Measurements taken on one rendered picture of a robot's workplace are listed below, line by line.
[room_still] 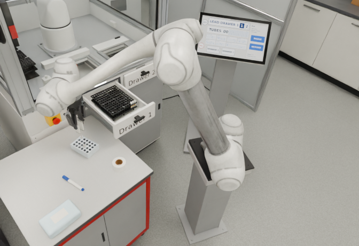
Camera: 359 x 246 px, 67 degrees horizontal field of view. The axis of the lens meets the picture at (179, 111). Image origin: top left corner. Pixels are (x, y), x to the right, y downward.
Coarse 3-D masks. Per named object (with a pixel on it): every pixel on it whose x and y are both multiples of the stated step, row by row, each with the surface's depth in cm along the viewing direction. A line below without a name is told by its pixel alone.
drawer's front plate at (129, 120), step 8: (152, 104) 159; (136, 112) 152; (144, 112) 157; (152, 112) 163; (120, 120) 146; (128, 120) 150; (144, 120) 161; (120, 128) 148; (128, 128) 154; (120, 136) 152
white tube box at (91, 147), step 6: (78, 138) 152; (84, 138) 152; (72, 144) 148; (78, 144) 149; (90, 144) 149; (96, 144) 150; (78, 150) 147; (84, 150) 147; (90, 150) 146; (96, 150) 150; (90, 156) 147
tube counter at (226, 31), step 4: (224, 28) 197; (224, 32) 197; (228, 32) 197; (232, 32) 197; (236, 32) 197; (240, 32) 197; (244, 32) 196; (248, 32) 196; (240, 36) 197; (244, 36) 197
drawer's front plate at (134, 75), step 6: (144, 66) 187; (150, 66) 190; (132, 72) 181; (138, 72) 184; (150, 72) 193; (126, 78) 179; (132, 78) 183; (138, 78) 187; (144, 78) 192; (126, 84) 181; (132, 84) 186
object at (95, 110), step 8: (104, 88) 173; (120, 88) 176; (88, 96) 167; (136, 96) 168; (88, 104) 161; (136, 104) 170; (144, 104) 163; (96, 112) 157; (128, 112) 165; (104, 120) 154; (112, 120) 159; (112, 128) 151
